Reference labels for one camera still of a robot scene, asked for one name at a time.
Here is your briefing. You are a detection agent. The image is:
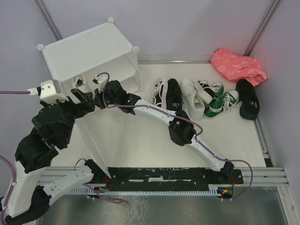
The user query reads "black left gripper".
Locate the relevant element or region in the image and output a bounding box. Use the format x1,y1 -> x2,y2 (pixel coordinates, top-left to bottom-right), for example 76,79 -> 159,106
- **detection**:
43,86 -> 97,144

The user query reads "white leather sneaker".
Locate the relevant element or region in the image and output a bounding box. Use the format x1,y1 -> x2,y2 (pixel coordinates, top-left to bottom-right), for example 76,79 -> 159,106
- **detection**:
72,75 -> 91,93
180,79 -> 205,120

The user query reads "black white canvas sneaker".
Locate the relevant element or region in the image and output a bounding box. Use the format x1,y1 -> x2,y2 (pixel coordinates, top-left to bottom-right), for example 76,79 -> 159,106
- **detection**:
152,77 -> 168,109

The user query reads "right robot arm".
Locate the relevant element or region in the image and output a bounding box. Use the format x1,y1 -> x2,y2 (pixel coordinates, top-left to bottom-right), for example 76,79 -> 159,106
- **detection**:
93,78 -> 234,183

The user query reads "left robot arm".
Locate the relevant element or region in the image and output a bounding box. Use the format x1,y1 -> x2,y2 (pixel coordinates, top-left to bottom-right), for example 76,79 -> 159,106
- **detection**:
0,88 -> 105,225

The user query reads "white plastic shoe cabinet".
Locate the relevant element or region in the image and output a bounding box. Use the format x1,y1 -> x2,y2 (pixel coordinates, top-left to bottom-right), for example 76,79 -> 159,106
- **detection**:
36,16 -> 144,180

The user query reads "black slip-on shoe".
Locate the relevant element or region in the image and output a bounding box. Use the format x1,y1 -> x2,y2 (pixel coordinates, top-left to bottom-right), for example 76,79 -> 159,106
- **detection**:
236,79 -> 260,120
166,78 -> 183,111

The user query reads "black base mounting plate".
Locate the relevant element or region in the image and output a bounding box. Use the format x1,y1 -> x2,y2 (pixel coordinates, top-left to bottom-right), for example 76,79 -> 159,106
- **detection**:
91,167 -> 244,190

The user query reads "green canvas sneaker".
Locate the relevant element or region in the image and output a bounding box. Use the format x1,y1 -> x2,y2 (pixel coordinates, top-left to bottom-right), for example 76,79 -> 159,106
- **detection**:
204,82 -> 225,119
222,90 -> 240,111

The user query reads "pink patterned bag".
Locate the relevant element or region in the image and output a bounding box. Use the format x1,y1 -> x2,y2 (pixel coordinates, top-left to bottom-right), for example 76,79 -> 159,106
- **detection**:
210,48 -> 268,87

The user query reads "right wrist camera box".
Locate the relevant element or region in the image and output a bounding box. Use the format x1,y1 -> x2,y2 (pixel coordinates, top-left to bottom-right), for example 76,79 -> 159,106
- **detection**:
92,72 -> 110,92

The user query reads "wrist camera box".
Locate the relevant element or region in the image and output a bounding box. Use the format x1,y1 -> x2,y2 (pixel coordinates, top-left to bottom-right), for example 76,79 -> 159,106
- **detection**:
27,80 -> 68,105
92,72 -> 110,92

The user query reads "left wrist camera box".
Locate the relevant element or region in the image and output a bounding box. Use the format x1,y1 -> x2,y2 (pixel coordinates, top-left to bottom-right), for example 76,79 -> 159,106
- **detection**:
27,80 -> 68,105

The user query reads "aluminium frame rail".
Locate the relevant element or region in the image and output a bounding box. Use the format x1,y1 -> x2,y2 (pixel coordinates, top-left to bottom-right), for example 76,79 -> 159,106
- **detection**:
138,55 -> 210,65

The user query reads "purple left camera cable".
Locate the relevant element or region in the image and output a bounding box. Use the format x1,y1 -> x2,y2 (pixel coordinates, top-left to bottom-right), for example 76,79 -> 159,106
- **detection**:
0,90 -> 31,221

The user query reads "purple camera cable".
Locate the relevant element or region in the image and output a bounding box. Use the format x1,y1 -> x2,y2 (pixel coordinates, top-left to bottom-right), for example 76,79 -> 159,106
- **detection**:
96,72 -> 254,201
0,90 -> 31,221

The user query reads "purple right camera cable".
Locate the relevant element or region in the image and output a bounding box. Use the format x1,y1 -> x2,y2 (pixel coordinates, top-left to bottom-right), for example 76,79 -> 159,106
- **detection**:
96,72 -> 254,201

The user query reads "white slotted cable duct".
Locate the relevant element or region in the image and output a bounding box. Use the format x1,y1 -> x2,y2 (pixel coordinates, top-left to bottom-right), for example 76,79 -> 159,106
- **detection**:
67,182 -> 220,196

